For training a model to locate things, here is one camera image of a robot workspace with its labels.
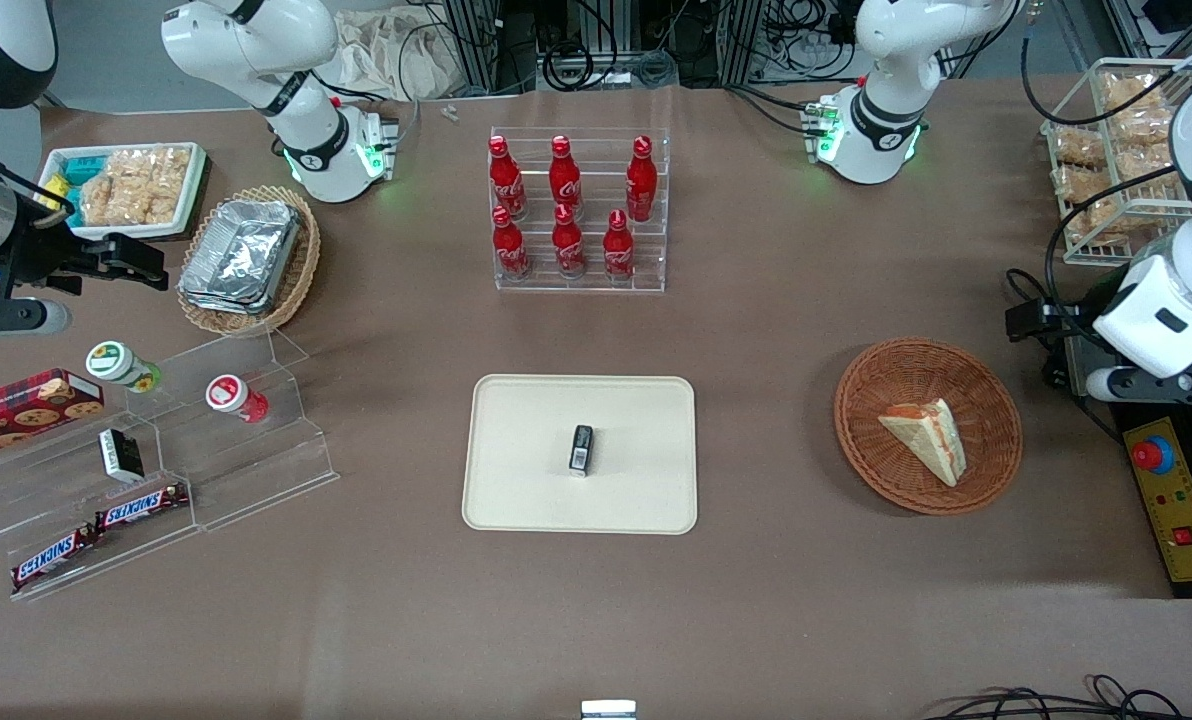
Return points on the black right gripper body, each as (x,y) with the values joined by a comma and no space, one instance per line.
(38,256)

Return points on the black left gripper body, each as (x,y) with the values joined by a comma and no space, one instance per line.
(1082,322)

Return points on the triangle sandwich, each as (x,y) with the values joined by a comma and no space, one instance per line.
(928,440)

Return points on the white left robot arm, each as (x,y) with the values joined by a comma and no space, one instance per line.
(886,110)

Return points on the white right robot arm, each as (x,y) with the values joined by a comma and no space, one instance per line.
(306,120)

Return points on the white rectangular snack tray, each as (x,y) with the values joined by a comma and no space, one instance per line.
(188,205)

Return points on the oval tan wicker basket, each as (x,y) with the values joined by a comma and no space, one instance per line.
(301,260)

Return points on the round brown wicker basket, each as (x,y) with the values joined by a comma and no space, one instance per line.
(886,470)

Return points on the beige plastic tray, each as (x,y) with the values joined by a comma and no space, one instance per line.
(526,460)

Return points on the bag of rice crackers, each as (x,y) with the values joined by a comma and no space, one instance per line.
(136,185)

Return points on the green lidded yogurt cup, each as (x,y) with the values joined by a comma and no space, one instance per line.
(116,364)

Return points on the teal snack packet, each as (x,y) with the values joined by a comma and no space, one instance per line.
(81,170)

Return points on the stacked aluminium foil containers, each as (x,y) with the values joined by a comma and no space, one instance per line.
(241,255)

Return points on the clear bag of fried snacks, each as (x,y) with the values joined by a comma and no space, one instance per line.
(1146,158)
(1136,105)
(1096,220)
(1078,148)

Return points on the red cookie box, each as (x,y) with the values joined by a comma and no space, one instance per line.
(26,408)

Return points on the red lidded yogurt cup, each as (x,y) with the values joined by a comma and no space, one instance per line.
(234,396)

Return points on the small black white box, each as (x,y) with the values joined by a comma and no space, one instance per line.
(121,455)

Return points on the yellow emergency stop box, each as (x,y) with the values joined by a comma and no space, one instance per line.
(1181,500)

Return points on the clear acrylic stepped display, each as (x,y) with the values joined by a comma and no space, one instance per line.
(256,470)

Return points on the brown Snickers bar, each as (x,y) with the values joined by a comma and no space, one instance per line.
(54,558)
(141,507)

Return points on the beige cloth bag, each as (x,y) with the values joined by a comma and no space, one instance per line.
(396,55)

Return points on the red cola bottle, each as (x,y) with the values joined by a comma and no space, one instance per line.
(506,180)
(568,248)
(564,178)
(641,182)
(509,250)
(619,252)

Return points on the clear acrylic bottle rack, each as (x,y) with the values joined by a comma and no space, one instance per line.
(596,285)

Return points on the small black packet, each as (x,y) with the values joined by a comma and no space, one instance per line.
(581,450)

